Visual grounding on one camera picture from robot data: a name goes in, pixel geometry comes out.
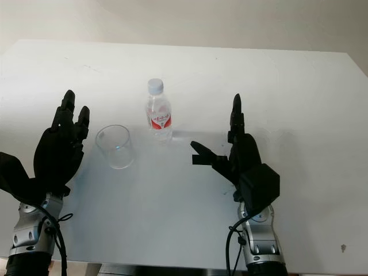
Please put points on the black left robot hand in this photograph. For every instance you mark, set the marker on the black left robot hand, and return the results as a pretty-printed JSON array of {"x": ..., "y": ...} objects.
[{"x": 56, "y": 155}]

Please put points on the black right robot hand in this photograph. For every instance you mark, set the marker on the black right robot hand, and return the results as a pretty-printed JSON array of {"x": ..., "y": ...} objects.
[{"x": 244, "y": 155}]

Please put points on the clear water bottle red label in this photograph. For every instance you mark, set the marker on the clear water bottle red label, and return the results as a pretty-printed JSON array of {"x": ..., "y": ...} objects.
[{"x": 159, "y": 115}]

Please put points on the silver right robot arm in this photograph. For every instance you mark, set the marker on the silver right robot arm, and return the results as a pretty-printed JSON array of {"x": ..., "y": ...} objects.
[{"x": 263, "y": 238}]

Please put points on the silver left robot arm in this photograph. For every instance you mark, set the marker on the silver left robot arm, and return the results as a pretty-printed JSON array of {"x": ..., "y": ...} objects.
[{"x": 28, "y": 230}]

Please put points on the clear plastic cup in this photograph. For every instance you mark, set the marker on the clear plastic cup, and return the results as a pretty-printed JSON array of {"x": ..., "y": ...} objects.
[{"x": 115, "y": 146}]

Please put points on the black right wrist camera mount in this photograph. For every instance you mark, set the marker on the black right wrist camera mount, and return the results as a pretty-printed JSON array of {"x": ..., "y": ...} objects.
[{"x": 260, "y": 187}]

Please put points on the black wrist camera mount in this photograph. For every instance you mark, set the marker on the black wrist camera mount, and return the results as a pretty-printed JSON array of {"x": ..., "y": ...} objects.
[
  {"x": 14, "y": 175},
  {"x": 260, "y": 187}
]

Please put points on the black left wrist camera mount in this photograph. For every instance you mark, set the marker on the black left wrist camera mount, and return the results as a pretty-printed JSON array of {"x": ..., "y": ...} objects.
[{"x": 14, "y": 175}]

